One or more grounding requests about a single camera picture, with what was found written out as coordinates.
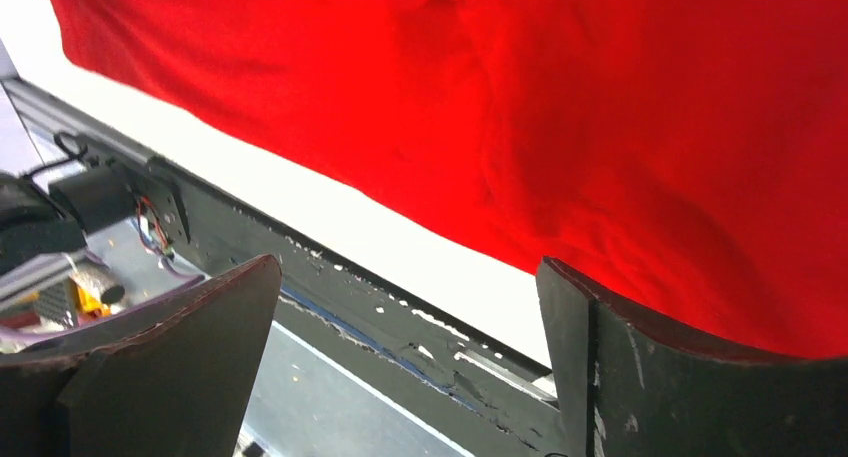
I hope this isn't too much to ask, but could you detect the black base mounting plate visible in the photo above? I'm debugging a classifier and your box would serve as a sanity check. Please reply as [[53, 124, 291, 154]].
[[146, 157, 567, 456]]

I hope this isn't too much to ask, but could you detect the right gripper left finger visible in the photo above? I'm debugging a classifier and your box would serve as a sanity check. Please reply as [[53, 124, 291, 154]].
[[1, 255, 282, 456]]

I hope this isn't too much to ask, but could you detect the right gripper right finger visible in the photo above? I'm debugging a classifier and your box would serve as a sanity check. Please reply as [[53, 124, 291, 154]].
[[536, 258, 847, 456]]

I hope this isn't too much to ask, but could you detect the red t-shirt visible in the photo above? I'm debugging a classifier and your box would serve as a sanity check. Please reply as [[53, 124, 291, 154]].
[[50, 0, 847, 358]]

